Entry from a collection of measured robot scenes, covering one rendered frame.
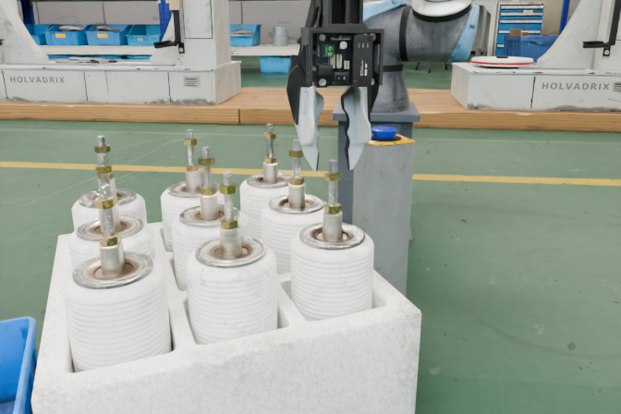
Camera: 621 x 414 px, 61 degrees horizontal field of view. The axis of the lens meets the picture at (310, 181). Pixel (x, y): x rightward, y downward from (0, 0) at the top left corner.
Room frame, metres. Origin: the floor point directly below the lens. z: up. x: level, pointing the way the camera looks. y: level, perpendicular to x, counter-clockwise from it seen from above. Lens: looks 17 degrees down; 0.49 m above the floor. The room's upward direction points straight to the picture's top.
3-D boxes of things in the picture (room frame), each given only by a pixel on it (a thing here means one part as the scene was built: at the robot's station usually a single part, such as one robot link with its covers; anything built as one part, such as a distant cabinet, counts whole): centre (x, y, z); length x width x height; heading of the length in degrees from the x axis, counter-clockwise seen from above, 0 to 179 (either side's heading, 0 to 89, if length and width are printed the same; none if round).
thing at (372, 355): (0.62, 0.13, 0.09); 0.39 x 0.39 x 0.18; 22
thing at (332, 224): (0.56, -0.03, 0.26); 0.02 x 0.02 x 0.03
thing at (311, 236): (0.56, -0.03, 0.25); 0.08 x 0.08 x 0.01
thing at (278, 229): (0.67, 0.02, 0.16); 0.10 x 0.10 x 0.18
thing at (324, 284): (0.56, -0.03, 0.16); 0.10 x 0.10 x 0.18
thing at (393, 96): (1.20, -0.15, 0.35); 0.15 x 0.15 x 0.10
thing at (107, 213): (0.47, 0.19, 0.30); 0.01 x 0.01 x 0.08
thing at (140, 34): (5.73, 1.66, 0.36); 0.50 x 0.38 x 0.21; 173
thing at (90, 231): (0.58, 0.24, 0.25); 0.08 x 0.08 x 0.01
